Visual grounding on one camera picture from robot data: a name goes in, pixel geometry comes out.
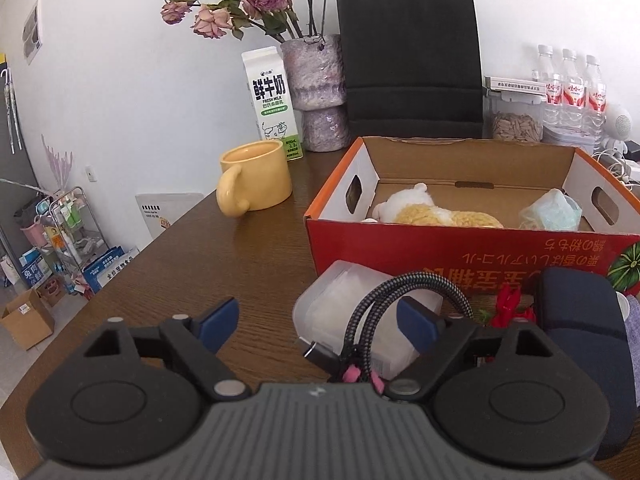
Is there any plastic bundle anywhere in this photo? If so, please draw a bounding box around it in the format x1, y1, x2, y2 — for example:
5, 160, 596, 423
517, 188, 583, 232

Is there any clear plastic box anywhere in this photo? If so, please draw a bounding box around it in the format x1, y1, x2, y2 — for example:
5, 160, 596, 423
292, 260, 445, 381

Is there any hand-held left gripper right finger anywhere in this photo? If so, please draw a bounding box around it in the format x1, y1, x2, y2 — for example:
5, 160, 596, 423
385, 296, 556, 403

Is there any blue white bag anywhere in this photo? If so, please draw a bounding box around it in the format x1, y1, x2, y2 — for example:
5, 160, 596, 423
82, 246, 141, 288

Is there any red cardboard box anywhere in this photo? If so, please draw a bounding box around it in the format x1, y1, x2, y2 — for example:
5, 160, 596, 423
304, 135, 640, 293

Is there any brown cardboard carton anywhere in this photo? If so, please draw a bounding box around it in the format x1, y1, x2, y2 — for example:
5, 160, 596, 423
0, 287, 56, 351

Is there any white printed tin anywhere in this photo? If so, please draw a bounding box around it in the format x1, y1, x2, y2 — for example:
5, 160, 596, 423
542, 122, 606, 148

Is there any white robot speaker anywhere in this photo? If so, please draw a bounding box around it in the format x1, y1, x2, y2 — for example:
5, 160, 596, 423
602, 102, 638, 158

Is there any water bottle red label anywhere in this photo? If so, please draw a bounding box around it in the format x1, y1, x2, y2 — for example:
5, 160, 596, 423
534, 44, 563, 128
580, 55, 608, 141
557, 48, 586, 133

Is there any flat white box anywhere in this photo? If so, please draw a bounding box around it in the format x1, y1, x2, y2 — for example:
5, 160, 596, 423
484, 76, 551, 96

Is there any purple speckled vase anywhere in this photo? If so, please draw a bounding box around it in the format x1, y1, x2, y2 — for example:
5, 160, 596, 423
280, 34, 351, 153

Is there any red artificial flower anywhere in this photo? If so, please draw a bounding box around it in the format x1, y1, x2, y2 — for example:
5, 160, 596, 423
480, 282, 538, 331

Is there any white green milk carton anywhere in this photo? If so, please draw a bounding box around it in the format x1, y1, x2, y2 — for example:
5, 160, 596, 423
241, 46, 304, 163

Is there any purple cloth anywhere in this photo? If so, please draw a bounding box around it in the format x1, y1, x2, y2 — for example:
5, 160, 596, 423
622, 294, 640, 361

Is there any white wall paper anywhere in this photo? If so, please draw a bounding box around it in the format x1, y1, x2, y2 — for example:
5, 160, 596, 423
21, 0, 43, 66

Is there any black braided cable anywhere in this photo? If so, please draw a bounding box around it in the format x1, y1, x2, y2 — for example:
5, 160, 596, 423
298, 271, 473, 396

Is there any yellow mug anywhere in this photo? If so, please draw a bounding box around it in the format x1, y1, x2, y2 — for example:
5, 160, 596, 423
216, 140, 293, 218

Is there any yellow white plush toy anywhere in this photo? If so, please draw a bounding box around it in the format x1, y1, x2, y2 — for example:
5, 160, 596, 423
362, 183, 505, 229

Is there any metal wire rack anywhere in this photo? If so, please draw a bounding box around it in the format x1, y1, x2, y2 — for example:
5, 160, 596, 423
35, 187, 108, 281

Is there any dark grey cabinet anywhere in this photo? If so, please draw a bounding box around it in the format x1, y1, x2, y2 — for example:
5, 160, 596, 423
0, 52, 41, 261

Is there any clear seed container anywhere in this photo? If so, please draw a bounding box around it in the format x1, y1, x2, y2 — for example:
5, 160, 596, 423
487, 95, 545, 143

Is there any black paper bag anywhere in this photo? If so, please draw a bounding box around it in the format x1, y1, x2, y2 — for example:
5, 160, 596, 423
335, 0, 485, 140

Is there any navy zip case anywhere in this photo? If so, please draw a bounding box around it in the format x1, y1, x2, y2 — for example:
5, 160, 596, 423
534, 266, 640, 466

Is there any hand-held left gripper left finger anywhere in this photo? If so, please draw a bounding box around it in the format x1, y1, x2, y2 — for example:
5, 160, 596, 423
82, 296, 251, 403

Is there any white printed board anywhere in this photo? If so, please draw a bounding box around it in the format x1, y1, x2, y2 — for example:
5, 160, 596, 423
135, 192, 206, 251

